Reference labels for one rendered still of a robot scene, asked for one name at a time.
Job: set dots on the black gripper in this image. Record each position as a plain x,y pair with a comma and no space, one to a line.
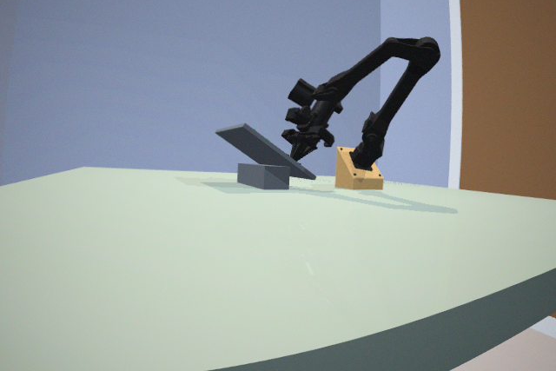
305,140

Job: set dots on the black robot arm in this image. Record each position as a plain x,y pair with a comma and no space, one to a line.
422,55

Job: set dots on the grey switch panel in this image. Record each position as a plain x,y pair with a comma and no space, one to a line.
275,166

